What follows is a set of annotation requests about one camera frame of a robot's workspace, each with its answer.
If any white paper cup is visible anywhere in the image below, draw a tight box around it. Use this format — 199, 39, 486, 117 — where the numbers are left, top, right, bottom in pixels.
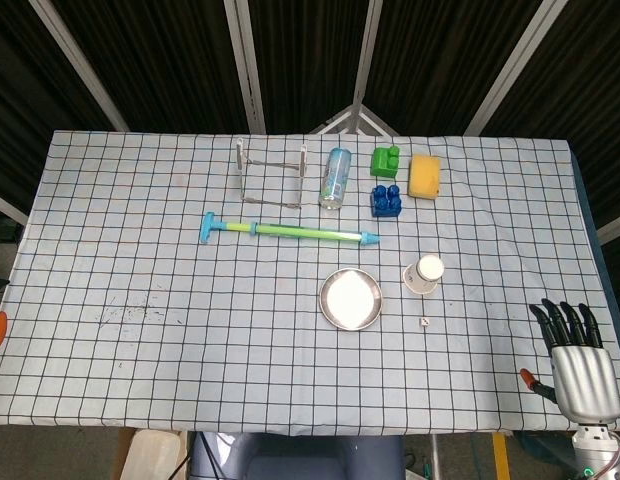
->
402, 253, 446, 296

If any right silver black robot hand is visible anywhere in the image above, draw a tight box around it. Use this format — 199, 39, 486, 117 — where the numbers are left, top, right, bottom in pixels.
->
519, 298, 620, 426

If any metal wire stand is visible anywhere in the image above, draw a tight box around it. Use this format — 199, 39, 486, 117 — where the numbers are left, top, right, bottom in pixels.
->
235, 139, 310, 210

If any yellow sponge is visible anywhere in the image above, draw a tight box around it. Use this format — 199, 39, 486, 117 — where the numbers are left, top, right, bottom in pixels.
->
407, 153, 443, 201

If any blue toy building block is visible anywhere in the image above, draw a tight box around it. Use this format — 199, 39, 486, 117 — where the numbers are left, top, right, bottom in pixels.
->
370, 184, 404, 219

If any blue checkered tablecloth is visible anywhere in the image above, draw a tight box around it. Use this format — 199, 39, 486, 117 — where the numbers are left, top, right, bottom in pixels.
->
0, 130, 620, 434

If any grey-blue robot torso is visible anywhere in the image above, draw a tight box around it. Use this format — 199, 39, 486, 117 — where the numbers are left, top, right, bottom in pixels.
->
189, 432, 406, 480

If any silver metal plate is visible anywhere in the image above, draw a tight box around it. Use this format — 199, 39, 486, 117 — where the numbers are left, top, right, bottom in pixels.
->
318, 267, 385, 332

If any blue beverage can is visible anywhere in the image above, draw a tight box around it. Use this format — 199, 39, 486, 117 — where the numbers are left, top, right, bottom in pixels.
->
317, 147, 352, 211

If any green blue water pump toy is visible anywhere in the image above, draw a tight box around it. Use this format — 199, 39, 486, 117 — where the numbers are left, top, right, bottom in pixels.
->
199, 211, 382, 250

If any white triangular frame bracket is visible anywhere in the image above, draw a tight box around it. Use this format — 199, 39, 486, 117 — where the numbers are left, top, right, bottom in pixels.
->
309, 104, 400, 137

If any green toy building block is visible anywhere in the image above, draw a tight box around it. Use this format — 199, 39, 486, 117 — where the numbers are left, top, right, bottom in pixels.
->
369, 144, 402, 180

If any white aluminium frame post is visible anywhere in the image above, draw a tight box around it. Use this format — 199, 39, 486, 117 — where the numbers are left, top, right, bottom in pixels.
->
463, 0, 564, 136
224, 0, 267, 134
28, 0, 130, 133
350, 0, 384, 109

